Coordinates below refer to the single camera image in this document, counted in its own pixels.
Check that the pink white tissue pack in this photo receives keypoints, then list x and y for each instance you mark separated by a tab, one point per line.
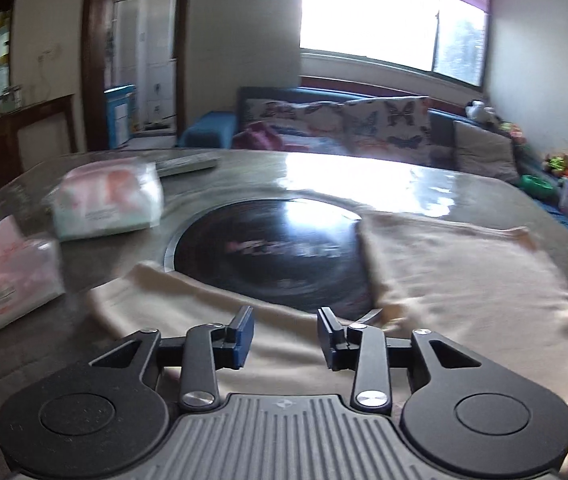
108	195
8	280

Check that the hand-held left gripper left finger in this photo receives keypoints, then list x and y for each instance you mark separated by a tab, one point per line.
241	342

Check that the panda plush toy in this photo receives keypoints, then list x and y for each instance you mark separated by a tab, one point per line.
479	110

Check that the grey remote control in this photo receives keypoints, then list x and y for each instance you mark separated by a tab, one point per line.
188	164

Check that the blue white box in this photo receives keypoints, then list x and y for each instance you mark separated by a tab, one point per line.
118	115

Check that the window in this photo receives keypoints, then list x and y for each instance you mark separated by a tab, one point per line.
364	10

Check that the pink plush toy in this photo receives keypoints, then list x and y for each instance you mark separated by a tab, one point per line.
509	130

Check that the round black induction cooker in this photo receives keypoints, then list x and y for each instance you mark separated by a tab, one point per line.
264	250

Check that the dark wooden chair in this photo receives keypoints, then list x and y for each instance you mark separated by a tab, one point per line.
38	135

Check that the pink cloth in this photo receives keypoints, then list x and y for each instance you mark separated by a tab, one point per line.
259	136

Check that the butterfly print cushion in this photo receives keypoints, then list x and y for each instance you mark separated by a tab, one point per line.
389	125
294	115

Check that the orange green toy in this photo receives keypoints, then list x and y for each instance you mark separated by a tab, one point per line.
561	164

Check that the dark wooden door frame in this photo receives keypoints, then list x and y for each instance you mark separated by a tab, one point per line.
94	60

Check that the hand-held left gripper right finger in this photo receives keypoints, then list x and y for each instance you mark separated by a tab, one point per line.
326	340

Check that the green bowl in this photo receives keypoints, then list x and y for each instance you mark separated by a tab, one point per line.
536	187

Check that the blue corner sofa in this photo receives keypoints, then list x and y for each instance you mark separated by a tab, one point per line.
208	127

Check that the grey cushion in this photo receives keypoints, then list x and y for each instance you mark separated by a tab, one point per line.
481	150

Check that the cream fleece garment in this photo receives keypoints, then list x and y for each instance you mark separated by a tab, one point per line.
464	280

